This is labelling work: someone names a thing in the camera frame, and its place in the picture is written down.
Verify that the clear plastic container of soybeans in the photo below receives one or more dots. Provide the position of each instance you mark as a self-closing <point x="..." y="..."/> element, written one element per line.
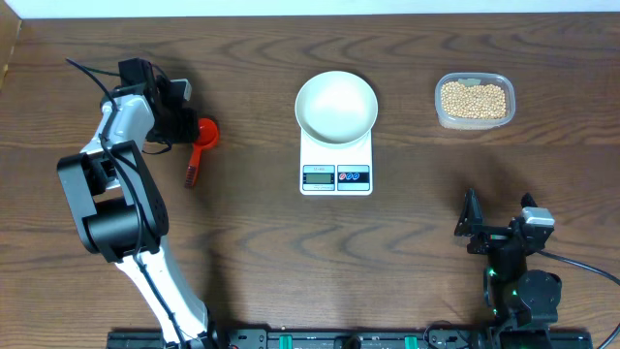
<point x="474" y="101"/>

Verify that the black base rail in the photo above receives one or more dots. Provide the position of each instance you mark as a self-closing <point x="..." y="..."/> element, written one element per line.
<point x="434" y="338"/>

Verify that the cream round bowl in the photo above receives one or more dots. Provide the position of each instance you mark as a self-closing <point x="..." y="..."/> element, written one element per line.
<point x="336" y="108"/>

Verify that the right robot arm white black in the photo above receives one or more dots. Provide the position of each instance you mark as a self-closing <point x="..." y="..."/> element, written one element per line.
<point x="524" y="301"/>

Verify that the white digital kitchen scale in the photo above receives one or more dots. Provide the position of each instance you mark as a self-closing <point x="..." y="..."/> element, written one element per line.
<point x="340" y="170"/>

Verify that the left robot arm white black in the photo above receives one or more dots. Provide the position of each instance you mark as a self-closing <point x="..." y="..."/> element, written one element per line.
<point x="119" y="211"/>

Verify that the red plastic measuring scoop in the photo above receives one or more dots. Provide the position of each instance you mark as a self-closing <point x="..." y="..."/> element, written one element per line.
<point x="209" y="135"/>

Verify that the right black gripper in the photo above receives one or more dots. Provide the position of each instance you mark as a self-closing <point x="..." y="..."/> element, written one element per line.
<point x="490" y="237"/>

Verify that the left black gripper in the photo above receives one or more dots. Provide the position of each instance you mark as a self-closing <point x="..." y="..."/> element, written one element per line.
<point x="180" y="126"/>

